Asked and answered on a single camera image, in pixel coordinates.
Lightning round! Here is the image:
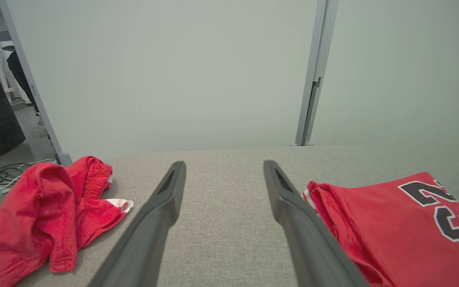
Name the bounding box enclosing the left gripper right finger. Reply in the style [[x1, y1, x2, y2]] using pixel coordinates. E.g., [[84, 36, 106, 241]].
[[263, 160, 370, 287]]

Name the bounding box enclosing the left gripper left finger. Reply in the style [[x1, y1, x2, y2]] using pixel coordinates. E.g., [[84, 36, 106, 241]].
[[87, 161, 187, 287]]

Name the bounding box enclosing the red jersey number 23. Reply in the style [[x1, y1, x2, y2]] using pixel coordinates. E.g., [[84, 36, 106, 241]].
[[302, 171, 459, 287]]

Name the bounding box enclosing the red shorts white stripe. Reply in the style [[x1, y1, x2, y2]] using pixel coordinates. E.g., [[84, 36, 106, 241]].
[[0, 155, 134, 287]]

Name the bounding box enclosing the white shoe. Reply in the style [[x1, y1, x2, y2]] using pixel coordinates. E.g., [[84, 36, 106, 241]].
[[31, 116, 49, 139]]

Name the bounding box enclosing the black trouser leg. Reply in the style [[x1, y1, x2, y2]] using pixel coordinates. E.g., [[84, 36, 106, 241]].
[[6, 50, 40, 114]]

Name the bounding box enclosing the grey end post foot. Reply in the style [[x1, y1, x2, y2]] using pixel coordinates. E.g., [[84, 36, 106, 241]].
[[56, 151, 73, 167]]

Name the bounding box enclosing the white floor cable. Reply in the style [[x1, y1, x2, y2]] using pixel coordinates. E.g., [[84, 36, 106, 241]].
[[0, 159, 55, 193]]

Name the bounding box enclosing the grey partition joint post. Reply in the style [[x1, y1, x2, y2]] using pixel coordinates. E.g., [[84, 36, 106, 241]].
[[295, 0, 339, 146]]

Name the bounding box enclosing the grey partition end post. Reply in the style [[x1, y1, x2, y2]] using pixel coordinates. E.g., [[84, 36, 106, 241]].
[[0, 0, 71, 165]]

